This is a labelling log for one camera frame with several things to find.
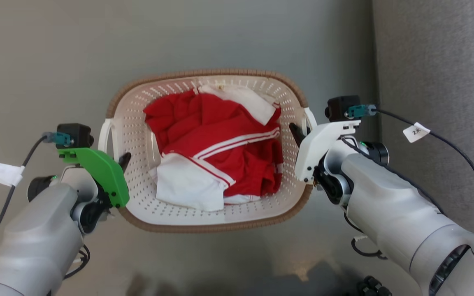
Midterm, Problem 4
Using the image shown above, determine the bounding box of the red white-striped garment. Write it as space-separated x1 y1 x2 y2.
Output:
143 84 283 212

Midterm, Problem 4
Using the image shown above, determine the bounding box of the black camera cable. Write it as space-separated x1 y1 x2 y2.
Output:
0 136 56 266
375 108 474 236

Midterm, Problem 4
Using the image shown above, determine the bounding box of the black left camera cable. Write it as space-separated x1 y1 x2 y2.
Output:
0 136 56 266

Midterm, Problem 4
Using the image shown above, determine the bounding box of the grey fabric sofa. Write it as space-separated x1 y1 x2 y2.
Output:
372 0 474 241

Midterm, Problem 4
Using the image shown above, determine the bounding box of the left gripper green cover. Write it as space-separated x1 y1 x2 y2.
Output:
58 148 132 208

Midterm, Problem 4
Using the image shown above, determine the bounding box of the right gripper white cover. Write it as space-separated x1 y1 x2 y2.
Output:
289 120 361 183

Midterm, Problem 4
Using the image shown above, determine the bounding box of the thin black cable loop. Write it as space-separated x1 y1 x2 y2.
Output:
63 245 91 280
351 236 388 260

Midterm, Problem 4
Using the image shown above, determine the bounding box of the small white printed cable label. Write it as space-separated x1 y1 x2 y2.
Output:
403 122 431 143

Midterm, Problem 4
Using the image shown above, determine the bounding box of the black right camera cable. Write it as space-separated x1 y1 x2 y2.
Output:
375 108 474 236

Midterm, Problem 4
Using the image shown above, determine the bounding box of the cream perforated plastic laundry basket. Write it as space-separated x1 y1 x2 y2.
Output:
98 69 318 234

